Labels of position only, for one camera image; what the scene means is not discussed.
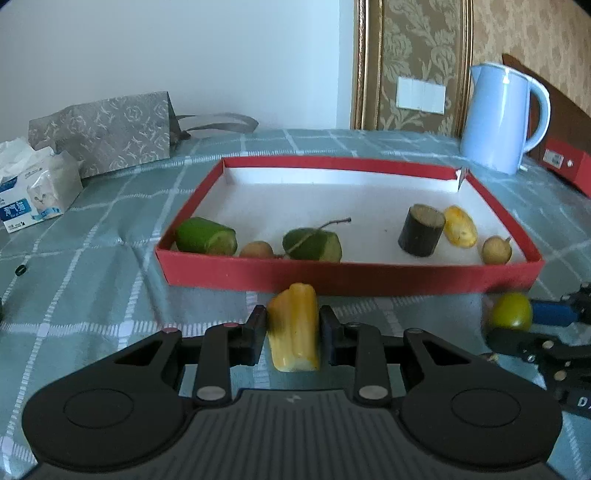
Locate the gilded wall frame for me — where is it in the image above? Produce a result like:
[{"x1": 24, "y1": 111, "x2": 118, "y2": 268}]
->
[{"x1": 351, "y1": 0, "x2": 475, "y2": 137}]

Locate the dark sugarcane piece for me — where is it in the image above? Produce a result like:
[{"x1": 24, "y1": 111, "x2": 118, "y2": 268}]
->
[{"x1": 398, "y1": 203, "x2": 447, "y2": 257}]

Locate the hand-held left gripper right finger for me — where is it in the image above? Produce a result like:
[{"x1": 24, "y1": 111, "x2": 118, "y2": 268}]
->
[{"x1": 320, "y1": 305, "x2": 485, "y2": 408}]

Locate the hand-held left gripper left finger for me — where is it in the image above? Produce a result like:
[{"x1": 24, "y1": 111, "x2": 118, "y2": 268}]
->
[{"x1": 108, "y1": 305, "x2": 269, "y2": 408}]

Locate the green fruit chunk with stem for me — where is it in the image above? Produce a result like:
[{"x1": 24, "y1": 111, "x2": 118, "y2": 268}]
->
[{"x1": 281, "y1": 217, "x2": 352, "y2": 263}]

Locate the grey patterned gift bag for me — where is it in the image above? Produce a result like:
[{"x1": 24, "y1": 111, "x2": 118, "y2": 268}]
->
[{"x1": 28, "y1": 91, "x2": 259, "y2": 180}]

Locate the white wall switch panel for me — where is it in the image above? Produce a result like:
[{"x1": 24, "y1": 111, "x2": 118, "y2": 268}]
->
[{"x1": 396, "y1": 76, "x2": 447, "y2": 114}]

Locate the brown longan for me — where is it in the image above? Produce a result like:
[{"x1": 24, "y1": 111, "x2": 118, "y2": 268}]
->
[
  {"x1": 239, "y1": 241, "x2": 274, "y2": 259},
  {"x1": 481, "y1": 235, "x2": 513, "y2": 265}
]

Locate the yellow jackfruit piece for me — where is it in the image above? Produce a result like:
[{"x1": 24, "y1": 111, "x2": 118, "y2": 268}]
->
[{"x1": 442, "y1": 205, "x2": 478, "y2": 249}]

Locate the round green fruit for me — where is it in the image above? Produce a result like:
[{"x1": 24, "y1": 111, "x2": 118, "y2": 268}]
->
[{"x1": 489, "y1": 292, "x2": 534, "y2": 332}]

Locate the yellow pepper piece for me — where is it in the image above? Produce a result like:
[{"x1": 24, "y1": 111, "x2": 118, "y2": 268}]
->
[{"x1": 267, "y1": 282, "x2": 320, "y2": 374}]

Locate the red cardboard box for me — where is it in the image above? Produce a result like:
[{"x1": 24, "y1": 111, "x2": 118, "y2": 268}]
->
[{"x1": 538, "y1": 138, "x2": 591, "y2": 199}]

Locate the green checkered tablecloth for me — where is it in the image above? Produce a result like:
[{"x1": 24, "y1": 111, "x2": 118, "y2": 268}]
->
[{"x1": 0, "y1": 128, "x2": 591, "y2": 480}]

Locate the red cardboard tray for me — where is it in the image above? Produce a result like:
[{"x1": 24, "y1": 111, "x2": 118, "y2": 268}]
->
[{"x1": 154, "y1": 155, "x2": 546, "y2": 298}]

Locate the green cucumber chunk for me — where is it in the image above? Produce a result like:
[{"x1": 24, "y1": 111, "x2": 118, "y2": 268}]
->
[{"x1": 174, "y1": 217, "x2": 238, "y2": 257}]

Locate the white tissue pack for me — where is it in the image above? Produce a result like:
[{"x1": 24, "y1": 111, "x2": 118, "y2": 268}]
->
[{"x1": 0, "y1": 137, "x2": 85, "y2": 234}]

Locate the light blue electric kettle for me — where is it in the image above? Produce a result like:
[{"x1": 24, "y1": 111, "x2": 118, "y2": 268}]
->
[{"x1": 459, "y1": 63, "x2": 551, "y2": 176}]

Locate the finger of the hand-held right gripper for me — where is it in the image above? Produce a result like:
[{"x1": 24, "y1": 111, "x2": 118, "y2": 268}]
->
[
  {"x1": 530, "y1": 284, "x2": 591, "y2": 328},
  {"x1": 487, "y1": 327, "x2": 591, "y2": 370}
]

